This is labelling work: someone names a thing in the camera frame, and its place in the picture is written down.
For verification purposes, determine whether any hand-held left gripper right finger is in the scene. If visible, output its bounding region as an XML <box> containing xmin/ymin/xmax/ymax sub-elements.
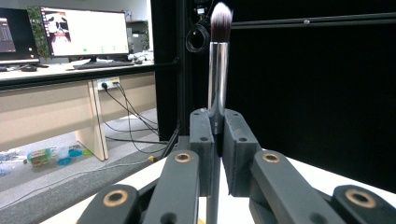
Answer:
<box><xmin>221</xmin><ymin>108</ymin><xmax>262</xmax><ymax>198</ymax></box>

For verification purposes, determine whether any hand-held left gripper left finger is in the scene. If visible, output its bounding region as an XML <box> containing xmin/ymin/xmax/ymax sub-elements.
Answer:
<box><xmin>190</xmin><ymin>107</ymin><xmax>217</xmax><ymax>198</ymax></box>

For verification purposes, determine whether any black makeup brush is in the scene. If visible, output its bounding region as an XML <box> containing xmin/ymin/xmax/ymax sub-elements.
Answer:
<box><xmin>205</xmin><ymin>1</ymin><xmax>234</xmax><ymax>224</ymax></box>

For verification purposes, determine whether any black keyboard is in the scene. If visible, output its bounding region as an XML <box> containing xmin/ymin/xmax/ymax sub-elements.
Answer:
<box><xmin>72</xmin><ymin>60</ymin><xmax>135</xmax><ymax>71</ymax></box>

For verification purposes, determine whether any blue plastic container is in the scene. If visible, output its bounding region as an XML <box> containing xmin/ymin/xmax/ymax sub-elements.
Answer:
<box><xmin>56</xmin><ymin>146</ymin><xmax>84</xmax><ymax>166</ymax></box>

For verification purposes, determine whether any wide computer monitor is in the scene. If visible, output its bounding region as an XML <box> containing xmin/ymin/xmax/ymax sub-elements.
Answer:
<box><xmin>39</xmin><ymin>7</ymin><xmax>131</xmax><ymax>63</ymax></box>

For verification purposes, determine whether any light wooden desk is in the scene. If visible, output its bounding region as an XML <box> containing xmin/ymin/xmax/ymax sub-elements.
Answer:
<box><xmin>0</xmin><ymin>60</ymin><xmax>158</xmax><ymax>162</ymax></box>

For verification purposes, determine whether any green snack packet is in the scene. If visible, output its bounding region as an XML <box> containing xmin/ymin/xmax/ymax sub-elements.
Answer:
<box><xmin>26</xmin><ymin>147</ymin><xmax>53</xmax><ymax>168</ymax></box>

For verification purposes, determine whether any dark computer monitor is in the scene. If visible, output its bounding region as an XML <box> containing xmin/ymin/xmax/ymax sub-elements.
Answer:
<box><xmin>0</xmin><ymin>7</ymin><xmax>41</xmax><ymax>65</ymax></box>

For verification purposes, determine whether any black power cable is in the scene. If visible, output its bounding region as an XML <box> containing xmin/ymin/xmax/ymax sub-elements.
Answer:
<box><xmin>104</xmin><ymin>81</ymin><xmax>170</xmax><ymax>155</ymax></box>
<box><xmin>102</xmin><ymin>82</ymin><xmax>161</xmax><ymax>138</ymax></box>

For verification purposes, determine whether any coiled black cable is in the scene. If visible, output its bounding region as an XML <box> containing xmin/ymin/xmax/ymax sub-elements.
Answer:
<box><xmin>185</xmin><ymin>23</ymin><xmax>211</xmax><ymax>54</ymax></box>

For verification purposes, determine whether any white wall socket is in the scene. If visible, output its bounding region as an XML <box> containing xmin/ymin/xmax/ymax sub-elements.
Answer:
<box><xmin>96</xmin><ymin>77</ymin><xmax>121</xmax><ymax>91</ymax></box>

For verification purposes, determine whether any black frame bar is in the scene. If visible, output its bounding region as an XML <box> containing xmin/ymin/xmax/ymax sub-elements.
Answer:
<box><xmin>231</xmin><ymin>11</ymin><xmax>396</xmax><ymax>31</ymax></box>

